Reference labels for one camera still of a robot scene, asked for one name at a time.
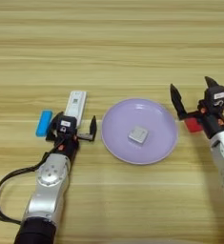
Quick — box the white remote-shaped device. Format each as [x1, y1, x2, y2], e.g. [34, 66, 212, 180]
[64, 90, 88, 129]

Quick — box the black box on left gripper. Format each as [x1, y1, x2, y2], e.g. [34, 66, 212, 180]
[54, 115, 78, 136]

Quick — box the red cube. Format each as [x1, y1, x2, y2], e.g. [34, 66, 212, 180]
[183, 116, 204, 134]

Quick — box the grey square block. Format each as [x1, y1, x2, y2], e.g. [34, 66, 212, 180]
[128, 125, 150, 144]

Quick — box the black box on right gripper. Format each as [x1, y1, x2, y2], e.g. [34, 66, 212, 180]
[204, 85, 224, 111]

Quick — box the round purple plate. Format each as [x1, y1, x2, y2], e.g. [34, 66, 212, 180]
[100, 97, 179, 166]

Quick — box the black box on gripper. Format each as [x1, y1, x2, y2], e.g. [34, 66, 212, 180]
[204, 85, 224, 111]
[54, 115, 78, 136]

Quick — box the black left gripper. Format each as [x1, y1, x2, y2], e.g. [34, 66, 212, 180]
[46, 111, 98, 157]

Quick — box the blue rectangular block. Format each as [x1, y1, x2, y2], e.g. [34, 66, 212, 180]
[35, 110, 53, 138]

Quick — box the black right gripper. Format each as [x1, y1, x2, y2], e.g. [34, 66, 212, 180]
[169, 75, 224, 140]

